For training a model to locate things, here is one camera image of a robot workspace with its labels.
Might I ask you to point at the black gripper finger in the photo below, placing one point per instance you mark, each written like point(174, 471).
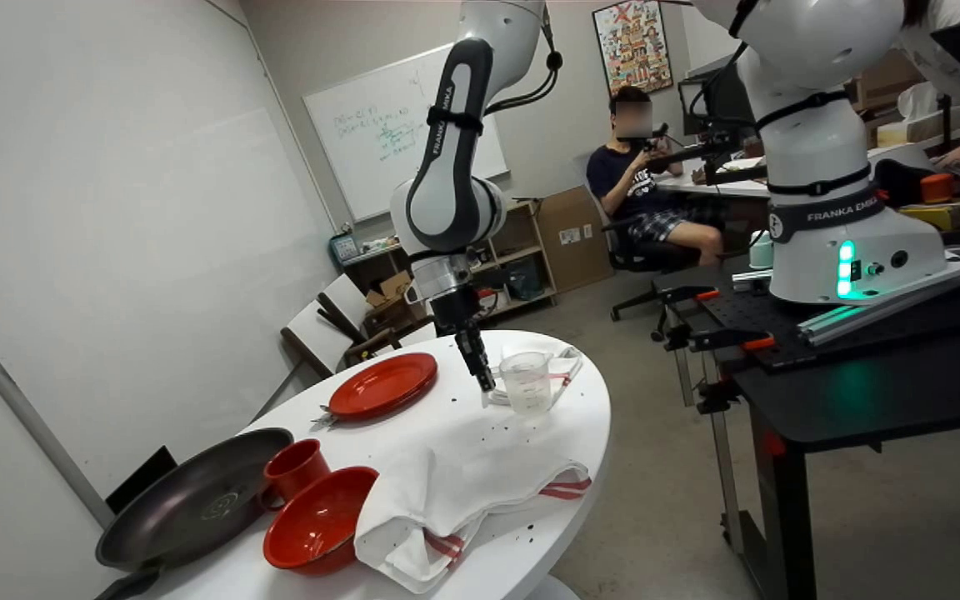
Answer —
point(476, 362)

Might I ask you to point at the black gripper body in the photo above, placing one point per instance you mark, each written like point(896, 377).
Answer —
point(454, 300)

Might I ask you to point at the transparent plastic measuring jar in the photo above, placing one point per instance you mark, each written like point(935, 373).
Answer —
point(526, 382)

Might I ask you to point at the small folded white towel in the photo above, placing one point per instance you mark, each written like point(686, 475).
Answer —
point(563, 364)

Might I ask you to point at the wooden shelf unit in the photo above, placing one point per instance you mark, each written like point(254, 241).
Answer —
point(511, 269)

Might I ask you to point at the red plate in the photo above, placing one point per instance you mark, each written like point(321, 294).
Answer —
point(384, 387)

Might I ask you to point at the large white red-striped towel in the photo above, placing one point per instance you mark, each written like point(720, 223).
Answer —
point(431, 500)

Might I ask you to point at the cardboard box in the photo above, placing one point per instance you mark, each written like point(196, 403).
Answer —
point(574, 237)

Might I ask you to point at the black office chair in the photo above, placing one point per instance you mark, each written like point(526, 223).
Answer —
point(636, 251)

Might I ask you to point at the white whiteboard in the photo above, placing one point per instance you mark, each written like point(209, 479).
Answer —
point(373, 128)

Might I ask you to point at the red cup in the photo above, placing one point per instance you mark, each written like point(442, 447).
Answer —
point(295, 468)

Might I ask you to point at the seated person in dark shirt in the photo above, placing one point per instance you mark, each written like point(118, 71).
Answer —
point(624, 181)

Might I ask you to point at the red bowl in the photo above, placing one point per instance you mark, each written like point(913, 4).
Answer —
point(314, 532)

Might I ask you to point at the dark frying pan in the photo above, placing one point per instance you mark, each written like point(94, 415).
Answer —
point(190, 511)

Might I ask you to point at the black robot workbench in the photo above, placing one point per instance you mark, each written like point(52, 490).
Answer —
point(894, 377)

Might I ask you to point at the colourful wall poster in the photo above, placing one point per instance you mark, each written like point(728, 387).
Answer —
point(631, 43)

